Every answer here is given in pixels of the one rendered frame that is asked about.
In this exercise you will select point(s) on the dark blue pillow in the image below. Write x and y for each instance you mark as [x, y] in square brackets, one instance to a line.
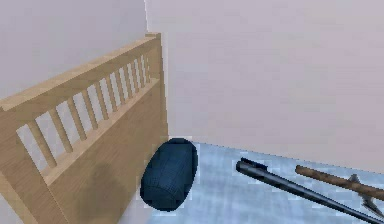
[170, 175]

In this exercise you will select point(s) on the light wooden bed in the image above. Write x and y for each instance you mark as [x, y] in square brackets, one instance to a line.
[100, 160]

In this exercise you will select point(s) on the black baseball bat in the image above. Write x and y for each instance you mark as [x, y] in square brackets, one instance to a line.
[293, 187]

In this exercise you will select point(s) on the brown wooden stick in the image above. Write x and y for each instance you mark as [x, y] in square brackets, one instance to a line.
[326, 178]

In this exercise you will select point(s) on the grey pointed metal piece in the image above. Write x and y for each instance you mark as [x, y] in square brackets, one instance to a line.
[369, 200]

